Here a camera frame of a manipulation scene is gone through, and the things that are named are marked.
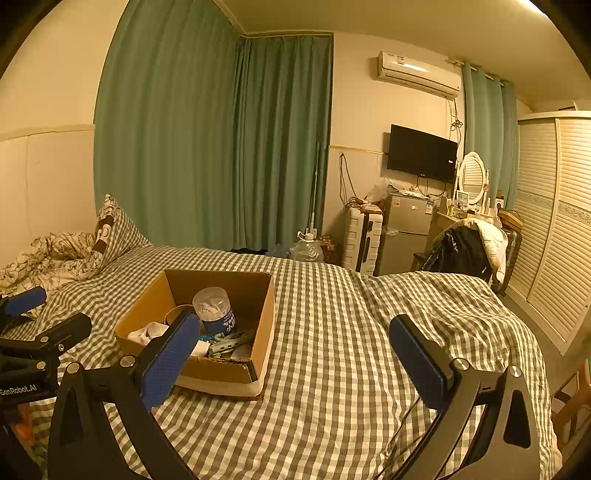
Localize clear cotton swab jar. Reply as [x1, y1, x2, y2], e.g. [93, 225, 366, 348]
[192, 287, 237, 337]

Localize clear water jug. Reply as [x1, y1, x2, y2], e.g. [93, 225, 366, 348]
[289, 232, 325, 263]

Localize air conditioner cable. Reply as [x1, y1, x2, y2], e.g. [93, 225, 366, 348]
[445, 95, 463, 140]

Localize black wall television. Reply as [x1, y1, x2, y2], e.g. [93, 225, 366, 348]
[387, 124, 459, 183]

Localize narrow green curtain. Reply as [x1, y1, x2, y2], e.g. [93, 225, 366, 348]
[233, 33, 334, 252]

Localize green curtain with eyelets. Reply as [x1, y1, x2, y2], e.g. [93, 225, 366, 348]
[462, 60, 519, 210]

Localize white dressing table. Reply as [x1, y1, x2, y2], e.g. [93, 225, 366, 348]
[431, 198, 504, 232]

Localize hanging wall cables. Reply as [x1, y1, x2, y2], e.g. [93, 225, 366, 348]
[339, 153, 359, 207]

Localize white padded jacket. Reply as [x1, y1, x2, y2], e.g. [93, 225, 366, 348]
[455, 218, 508, 283]

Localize brown tape roll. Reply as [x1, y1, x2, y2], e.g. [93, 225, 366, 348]
[164, 305, 195, 326]

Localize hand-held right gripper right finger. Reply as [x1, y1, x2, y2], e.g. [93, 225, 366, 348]
[389, 314, 543, 480]

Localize checked pillow with brown patch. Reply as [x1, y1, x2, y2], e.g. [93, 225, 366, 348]
[95, 194, 153, 269]

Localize blue blister card pack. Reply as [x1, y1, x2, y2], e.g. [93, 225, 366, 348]
[209, 330, 254, 357]

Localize clear plastic bags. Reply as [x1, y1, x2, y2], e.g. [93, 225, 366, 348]
[369, 178, 394, 204]

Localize white soft object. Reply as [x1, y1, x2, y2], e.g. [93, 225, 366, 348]
[127, 322, 170, 345]

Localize grey small fridge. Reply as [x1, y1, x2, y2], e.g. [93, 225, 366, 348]
[375, 193, 434, 277]

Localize black jacket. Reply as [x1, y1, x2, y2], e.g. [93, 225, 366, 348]
[413, 226, 492, 280]

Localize wooden woven basket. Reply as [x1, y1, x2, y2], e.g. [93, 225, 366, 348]
[496, 209, 525, 232]

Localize floral white blanket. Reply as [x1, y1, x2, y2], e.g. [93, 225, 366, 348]
[0, 231, 110, 319]

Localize white oval vanity mirror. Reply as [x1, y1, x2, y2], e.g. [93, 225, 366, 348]
[455, 151, 488, 204]

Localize white ribbed suitcase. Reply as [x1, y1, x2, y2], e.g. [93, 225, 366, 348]
[342, 206, 384, 274]

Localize patterned brown bag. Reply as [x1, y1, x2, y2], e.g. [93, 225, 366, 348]
[318, 235, 341, 265]

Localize wide green curtain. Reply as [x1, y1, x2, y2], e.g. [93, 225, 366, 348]
[93, 0, 245, 250]

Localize white air conditioner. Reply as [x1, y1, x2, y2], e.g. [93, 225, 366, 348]
[376, 51, 462, 99]

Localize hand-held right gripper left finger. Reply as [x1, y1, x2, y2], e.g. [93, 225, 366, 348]
[47, 309, 201, 480]

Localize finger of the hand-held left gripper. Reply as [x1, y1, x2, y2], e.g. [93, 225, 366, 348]
[0, 286, 48, 320]
[0, 312, 93, 366]

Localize white louvred wardrobe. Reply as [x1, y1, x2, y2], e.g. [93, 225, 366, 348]
[505, 111, 591, 356]

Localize cardboard box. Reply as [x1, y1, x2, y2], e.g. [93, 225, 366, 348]
[114, 269, 276, 398]

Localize dark brown suitcase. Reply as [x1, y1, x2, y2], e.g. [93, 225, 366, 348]
[494, 228, 524, 296]

